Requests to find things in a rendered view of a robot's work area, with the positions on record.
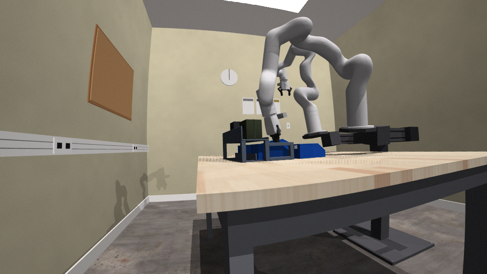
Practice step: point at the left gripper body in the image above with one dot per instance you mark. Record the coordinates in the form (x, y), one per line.
(270, 124)

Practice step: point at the dark grey case with orange latches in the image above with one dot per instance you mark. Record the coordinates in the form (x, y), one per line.
(234, 125)

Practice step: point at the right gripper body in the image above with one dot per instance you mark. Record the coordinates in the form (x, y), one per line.
(284, 84)

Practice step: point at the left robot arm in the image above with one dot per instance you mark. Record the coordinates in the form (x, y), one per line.
(357, 69)

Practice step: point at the olive green case with orange latches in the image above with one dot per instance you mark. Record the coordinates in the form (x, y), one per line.
(251, 129)

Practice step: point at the grey metal shelf rack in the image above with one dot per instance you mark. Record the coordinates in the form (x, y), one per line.
(236, 136)

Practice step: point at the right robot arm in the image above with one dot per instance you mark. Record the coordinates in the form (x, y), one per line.
(303, 95)

